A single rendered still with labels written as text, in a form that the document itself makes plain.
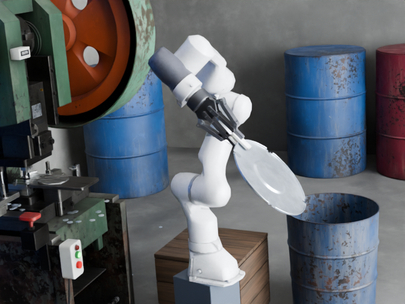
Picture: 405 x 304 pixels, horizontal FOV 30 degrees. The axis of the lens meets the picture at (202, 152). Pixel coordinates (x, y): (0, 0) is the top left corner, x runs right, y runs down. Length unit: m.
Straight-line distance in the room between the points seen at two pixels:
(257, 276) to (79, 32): 1.34
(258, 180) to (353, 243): 1.15
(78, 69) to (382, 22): 3.07
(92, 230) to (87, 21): 0.88
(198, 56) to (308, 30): 3.63
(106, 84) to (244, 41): 3.00
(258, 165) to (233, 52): 3.91
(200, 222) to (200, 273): 0.19
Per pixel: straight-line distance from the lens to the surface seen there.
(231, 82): 2.70
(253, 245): 3.40
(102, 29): 3.26
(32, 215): 2.78
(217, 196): 2.70
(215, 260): 2.81
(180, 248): 3.42
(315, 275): 3.40
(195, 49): 2.38
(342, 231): 3.29
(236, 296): 2.96
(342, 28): 5.92
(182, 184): 2.79
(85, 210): 3.11
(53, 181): 3.07
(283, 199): 2.29
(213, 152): 2.77
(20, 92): 2.89
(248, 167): 2.27
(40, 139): 3.03
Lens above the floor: 1.64
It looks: 15 degrees down
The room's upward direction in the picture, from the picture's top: 4 degrees counter-clockwise
